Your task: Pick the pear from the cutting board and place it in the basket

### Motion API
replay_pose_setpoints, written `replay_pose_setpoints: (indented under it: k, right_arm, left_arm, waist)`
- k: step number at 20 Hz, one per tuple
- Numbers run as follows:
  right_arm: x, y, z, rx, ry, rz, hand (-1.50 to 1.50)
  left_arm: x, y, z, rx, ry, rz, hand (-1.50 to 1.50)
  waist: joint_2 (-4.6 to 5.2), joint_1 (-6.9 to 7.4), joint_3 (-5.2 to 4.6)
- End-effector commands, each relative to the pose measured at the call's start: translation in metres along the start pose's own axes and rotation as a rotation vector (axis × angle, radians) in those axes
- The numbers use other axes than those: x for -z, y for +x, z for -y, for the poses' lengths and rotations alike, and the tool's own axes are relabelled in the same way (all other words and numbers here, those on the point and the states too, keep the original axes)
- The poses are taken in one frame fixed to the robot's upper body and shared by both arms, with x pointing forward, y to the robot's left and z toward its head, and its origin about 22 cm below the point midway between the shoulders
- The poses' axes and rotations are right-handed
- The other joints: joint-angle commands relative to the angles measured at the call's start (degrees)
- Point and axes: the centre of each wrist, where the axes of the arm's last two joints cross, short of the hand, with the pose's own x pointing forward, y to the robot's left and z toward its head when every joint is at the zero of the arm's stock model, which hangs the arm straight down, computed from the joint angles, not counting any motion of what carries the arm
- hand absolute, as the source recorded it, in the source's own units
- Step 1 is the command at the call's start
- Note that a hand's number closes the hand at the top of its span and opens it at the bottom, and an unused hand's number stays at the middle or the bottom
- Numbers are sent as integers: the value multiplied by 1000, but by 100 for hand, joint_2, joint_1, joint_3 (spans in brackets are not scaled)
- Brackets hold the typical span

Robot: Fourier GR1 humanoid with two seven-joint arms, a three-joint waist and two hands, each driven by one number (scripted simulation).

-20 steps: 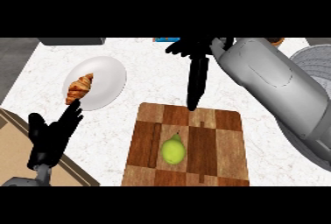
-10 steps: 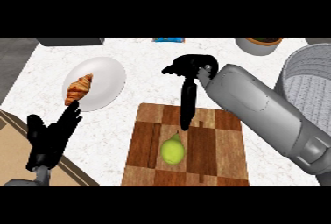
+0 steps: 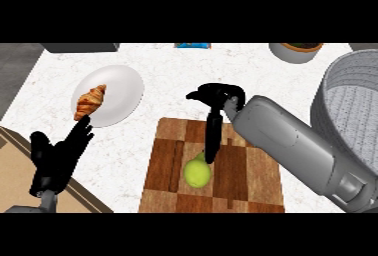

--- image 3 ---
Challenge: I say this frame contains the checkered wooden cutting board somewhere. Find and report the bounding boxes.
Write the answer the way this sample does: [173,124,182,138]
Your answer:
[138,116,287,214]

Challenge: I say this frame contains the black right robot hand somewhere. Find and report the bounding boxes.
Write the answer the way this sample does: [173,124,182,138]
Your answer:
[185,82,247,165]

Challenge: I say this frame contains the dark grey box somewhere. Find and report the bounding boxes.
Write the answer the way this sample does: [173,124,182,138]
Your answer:
[40,42,121,54]

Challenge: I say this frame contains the dark grey appliance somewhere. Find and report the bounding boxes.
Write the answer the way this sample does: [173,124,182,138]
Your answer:
[0,42,48,121]

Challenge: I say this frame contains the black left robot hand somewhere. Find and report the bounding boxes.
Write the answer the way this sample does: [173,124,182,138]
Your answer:
[28,114,96,198]

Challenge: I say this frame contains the tan wooden cabinet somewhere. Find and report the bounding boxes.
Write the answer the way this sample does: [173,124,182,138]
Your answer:
[0,125,115,214]

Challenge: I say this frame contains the blue packet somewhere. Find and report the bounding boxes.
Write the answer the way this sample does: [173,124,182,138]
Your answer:
[173,42,213,50]

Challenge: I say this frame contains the green pear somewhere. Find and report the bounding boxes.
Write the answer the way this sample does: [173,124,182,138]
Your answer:
[182,151,214,189]

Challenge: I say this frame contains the brown croissant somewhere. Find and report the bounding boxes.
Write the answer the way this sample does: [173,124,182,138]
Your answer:
[73,83,108,122]

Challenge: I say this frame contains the grey basket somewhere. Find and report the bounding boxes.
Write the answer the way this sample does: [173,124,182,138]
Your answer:
[309,48,378,174]

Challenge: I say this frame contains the white plant pot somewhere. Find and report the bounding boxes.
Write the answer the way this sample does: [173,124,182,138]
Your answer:
[268,42,325,65]

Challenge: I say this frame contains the white plate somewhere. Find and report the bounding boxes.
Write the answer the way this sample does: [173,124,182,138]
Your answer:
[71,64,146,129]

